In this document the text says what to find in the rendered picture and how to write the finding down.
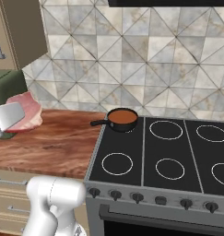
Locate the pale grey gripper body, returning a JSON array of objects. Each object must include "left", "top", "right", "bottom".
[{"left": 0, "top": 101, "right": 27, "bottom": 141}]

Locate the pink raw steak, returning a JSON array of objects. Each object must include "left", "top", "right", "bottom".
[{"left": 6, "top": 91, "right": 43, "bottom": 134}]

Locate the black stove knob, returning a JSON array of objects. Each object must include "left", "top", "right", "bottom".
[
  {"left": 179, "top": 198, "right": 194, "bottom": 211},
  {"left": 204, "top": 201, "right": 219, "bottom": 215},
  {"left": 88, "top": 186, "right": 101, "bottom": 199},
  {"left": 130, "top": 192, "right": 145, "bottom": 205},
  {"left": 109, "top": 189, "right": 123, "bottom": 202}
]

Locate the black saucepan with marinade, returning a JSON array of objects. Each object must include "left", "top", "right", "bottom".
[{"left": 89, "top": 107, "right": 139, "bottom": 134}]

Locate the grey stove with black hob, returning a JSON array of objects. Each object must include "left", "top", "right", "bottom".
[{"left": 83, "top": 115, "right": 224, "bottom": 236}]

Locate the dark green appliance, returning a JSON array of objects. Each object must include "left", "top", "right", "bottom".
[{"left": 0, "top": 69, "right": 28, "bottom": 140}]

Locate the beige drawer front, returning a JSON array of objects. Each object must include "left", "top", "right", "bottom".
[
  {"left": 0, "top": 217, "right": 29, "bottom": 236},
  {"left": 0, "top": 194, "right": 33, "bottom": 221},
  {"left": 0, "top": 168, "right": 87, "bottom": 197}
]

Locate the beige cupboard door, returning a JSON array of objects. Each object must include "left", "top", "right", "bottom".
[{"left": 0, "top": 0, "right": 19, "bottom": 71}]

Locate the black oven door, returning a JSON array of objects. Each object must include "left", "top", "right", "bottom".
[{"left": 99, "top": 211, "right": 224, "bottom": 236}]

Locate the black range hood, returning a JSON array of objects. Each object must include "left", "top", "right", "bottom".
[{"left": 107, "top": 0, "right": 224, "bottom": 8}]

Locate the grey drawer handle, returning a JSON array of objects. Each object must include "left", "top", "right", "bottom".
[
  {"left": 6, "top": 205, "right": 32, "bottom": 216},
  {"left": 0, "top": 177, "right": 29, "bottom": 186}
]

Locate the beige wall cupboard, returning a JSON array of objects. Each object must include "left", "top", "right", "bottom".
[{"left": 0, "top": 0, "right": 50, "bottom": 71}]

